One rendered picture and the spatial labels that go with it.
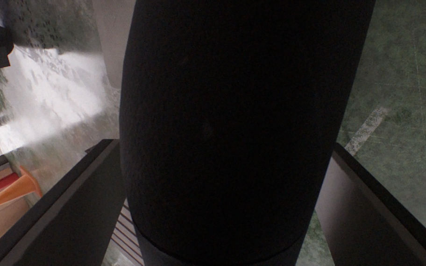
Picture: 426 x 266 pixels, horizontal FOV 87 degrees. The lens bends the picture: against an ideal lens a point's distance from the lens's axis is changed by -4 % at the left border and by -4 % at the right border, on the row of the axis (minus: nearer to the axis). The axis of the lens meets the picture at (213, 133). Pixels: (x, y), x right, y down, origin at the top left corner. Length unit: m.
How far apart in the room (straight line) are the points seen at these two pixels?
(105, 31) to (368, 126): 0.95
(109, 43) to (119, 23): 0.11
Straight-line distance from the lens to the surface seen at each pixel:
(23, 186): 4.21
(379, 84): 0.81
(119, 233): 2.26
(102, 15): 1.00
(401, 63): 0.80
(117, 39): 0.96
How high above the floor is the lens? 0.78
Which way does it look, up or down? 47 degrees down
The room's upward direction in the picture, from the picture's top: 130 degrees counter-clockwise
